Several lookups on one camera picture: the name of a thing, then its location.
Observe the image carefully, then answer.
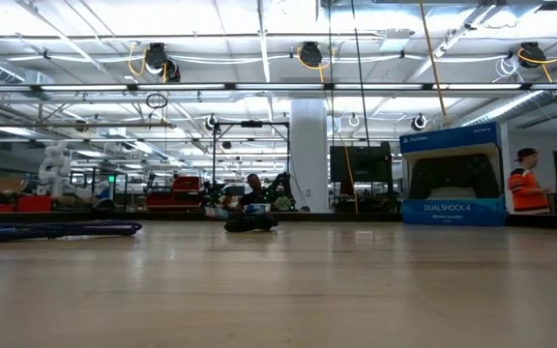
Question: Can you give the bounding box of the dark blue bag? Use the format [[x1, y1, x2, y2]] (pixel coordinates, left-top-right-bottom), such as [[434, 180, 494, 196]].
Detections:
[[0, 219, 143, 244]]

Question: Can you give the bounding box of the seated person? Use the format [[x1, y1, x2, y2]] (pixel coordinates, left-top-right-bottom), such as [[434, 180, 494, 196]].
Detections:
[[236, 173, 273, 213]]

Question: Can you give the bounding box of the white building pillar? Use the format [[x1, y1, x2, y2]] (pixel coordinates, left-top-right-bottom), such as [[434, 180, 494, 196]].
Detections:
[[289, 99, 331, 214]]

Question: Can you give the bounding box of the black screen on stand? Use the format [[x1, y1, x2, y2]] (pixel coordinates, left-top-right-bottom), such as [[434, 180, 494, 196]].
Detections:
[[329, 144, 396, 214]]

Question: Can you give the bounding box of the long ceiling light bar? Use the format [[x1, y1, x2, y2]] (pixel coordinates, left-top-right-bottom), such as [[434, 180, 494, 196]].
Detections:
[[0, 82, 557, 93]]

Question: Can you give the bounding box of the red tool cart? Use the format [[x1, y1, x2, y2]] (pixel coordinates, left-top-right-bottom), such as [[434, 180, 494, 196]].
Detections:
[[145, 175, 203, 213]]

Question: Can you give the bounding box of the blue DualShock controller box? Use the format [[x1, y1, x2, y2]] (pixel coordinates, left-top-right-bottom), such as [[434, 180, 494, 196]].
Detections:
[[398, 121, 509, 228]]

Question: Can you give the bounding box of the grey horizontal ceiling pipe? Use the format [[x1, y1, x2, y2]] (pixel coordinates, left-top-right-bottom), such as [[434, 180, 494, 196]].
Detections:
[[0, 121, 178, 131]]

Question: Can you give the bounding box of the white humanoid robot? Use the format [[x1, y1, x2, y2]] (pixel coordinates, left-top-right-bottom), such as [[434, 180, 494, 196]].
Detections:
[[38, 139, 73, 199]]

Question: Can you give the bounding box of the person in orange vest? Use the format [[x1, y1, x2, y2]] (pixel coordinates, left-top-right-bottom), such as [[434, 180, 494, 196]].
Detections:
[[507, 147, 552, 216]]

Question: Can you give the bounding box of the black gantry camera stand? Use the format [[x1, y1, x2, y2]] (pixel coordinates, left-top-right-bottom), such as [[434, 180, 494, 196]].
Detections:
[[210, 119, 292, 195]]

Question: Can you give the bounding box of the black aluminium table frame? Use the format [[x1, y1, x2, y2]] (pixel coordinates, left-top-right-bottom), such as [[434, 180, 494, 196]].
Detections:
[[0, 210, 557, 231]]

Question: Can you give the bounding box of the thin yellow cable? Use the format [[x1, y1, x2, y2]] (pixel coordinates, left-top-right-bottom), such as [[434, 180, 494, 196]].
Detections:
[[328, 95, 359, 215]]

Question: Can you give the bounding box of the black ceiling cable reel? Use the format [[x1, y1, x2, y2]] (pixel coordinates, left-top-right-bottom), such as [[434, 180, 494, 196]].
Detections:
[[517, 41, 548, 70], [143, 42, 183, 84], [297, 41, 325, 70]]

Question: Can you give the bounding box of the black hanging cable with coil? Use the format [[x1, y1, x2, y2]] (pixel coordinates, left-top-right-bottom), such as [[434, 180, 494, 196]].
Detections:
[[350, 0, 373, 149]]

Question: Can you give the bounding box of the thick yellow hanging cable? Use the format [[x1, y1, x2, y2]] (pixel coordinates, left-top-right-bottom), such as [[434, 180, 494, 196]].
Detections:
[[418, 0, 450, 119]]

